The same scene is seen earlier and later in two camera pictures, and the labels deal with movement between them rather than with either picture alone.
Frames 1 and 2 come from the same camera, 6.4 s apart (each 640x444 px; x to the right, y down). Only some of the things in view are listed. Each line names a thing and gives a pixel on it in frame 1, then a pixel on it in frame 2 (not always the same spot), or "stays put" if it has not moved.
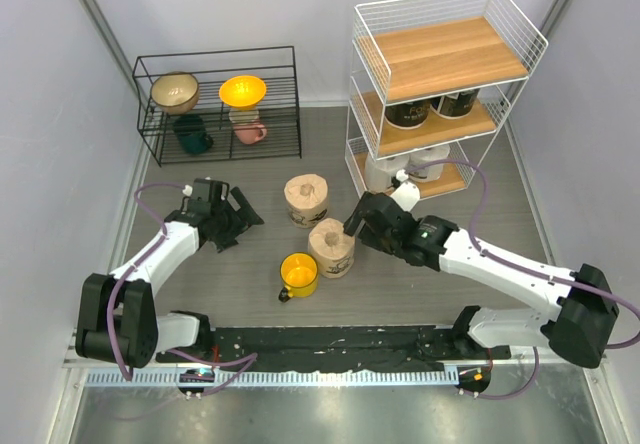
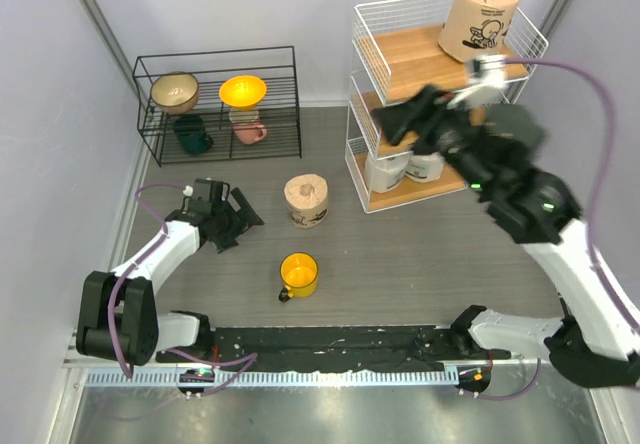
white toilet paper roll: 428,173 stays put
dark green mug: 190,131 stays put
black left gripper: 224,241 stays put
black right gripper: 367,235 -> 396,119
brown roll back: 306,197 stays put
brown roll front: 332,249 -> 477,19
